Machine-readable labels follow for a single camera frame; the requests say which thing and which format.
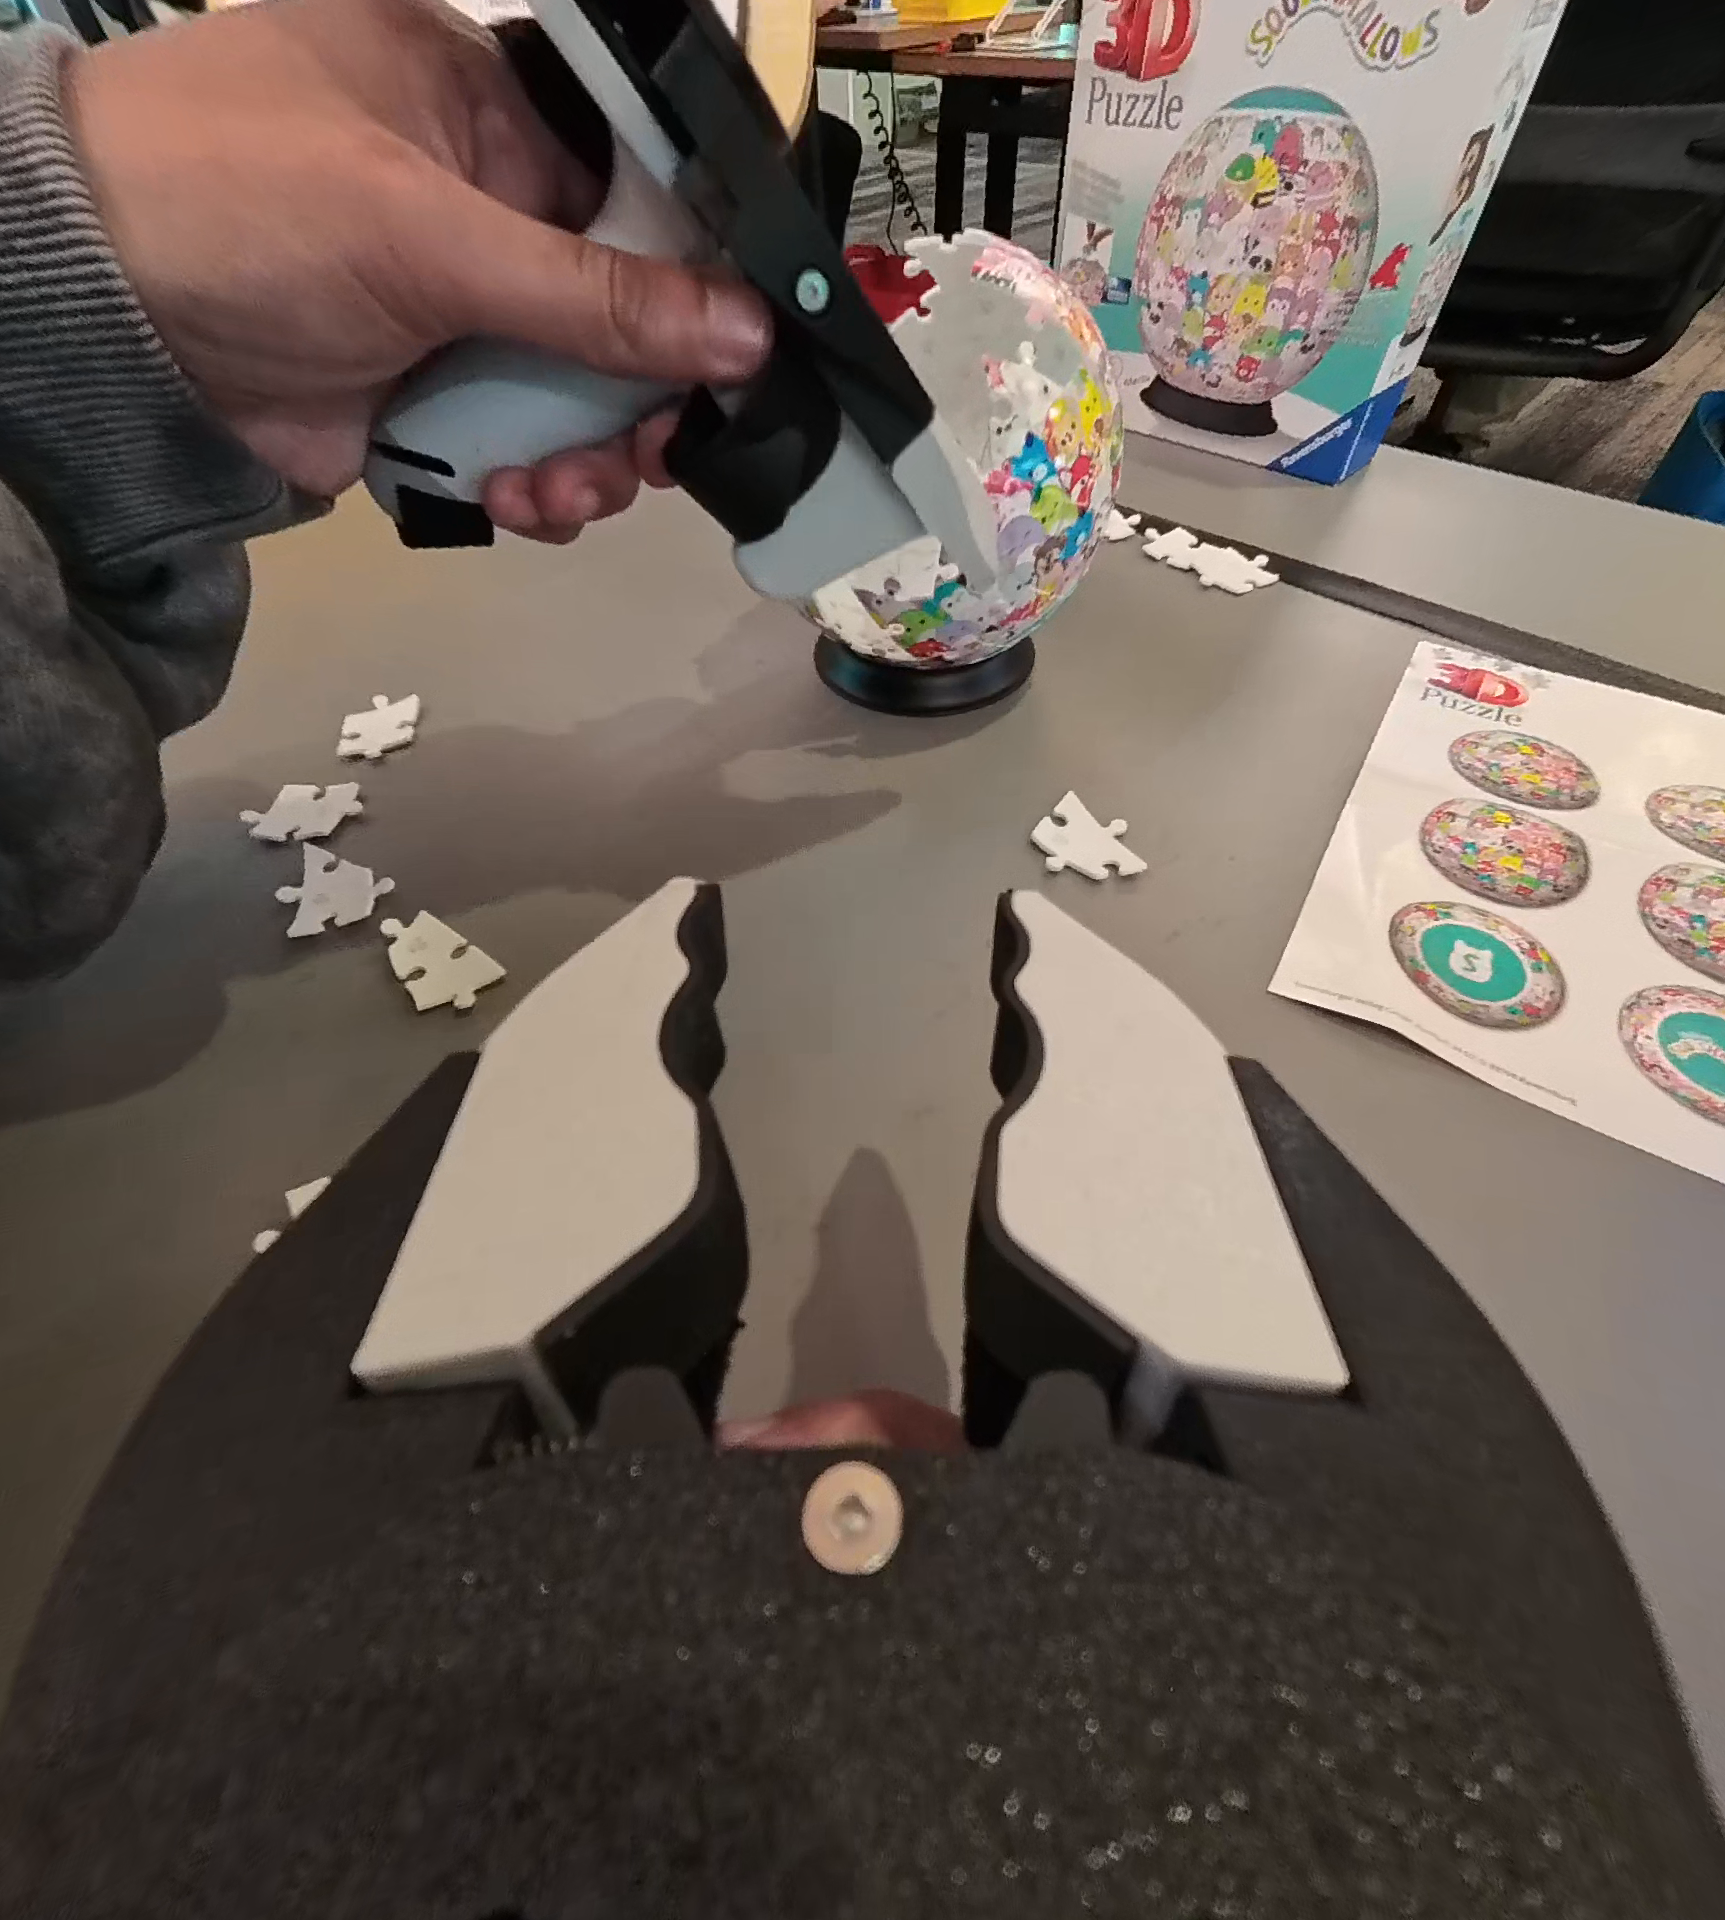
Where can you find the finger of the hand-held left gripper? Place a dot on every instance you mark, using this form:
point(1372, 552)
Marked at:
point(863, 541)

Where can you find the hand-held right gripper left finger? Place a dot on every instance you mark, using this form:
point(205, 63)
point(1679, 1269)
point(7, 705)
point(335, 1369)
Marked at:
point(549, 1200)

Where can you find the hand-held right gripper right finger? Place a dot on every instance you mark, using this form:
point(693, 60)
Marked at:
point(1164, 1200)

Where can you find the black ball stand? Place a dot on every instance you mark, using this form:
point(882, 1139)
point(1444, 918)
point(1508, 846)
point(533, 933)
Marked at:
point(923, 678)

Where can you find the colourful puzzle ball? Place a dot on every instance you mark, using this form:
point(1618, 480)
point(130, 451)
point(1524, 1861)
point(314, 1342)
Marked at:
point(1027, 451)

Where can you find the person's left forearm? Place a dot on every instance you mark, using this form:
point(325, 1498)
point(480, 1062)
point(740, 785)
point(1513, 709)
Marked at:
point(53, 600)

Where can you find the teal puzzle box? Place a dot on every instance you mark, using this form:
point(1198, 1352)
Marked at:
point(1283, 241)

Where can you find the puzzle instruction leaflet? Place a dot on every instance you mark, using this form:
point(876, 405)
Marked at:
point(1583, 901)

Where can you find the person's left hand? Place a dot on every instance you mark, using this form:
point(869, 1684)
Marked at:
point(354, 211)

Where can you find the black office chair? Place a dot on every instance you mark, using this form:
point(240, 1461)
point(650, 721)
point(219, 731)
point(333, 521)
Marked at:
point(1613, 181)

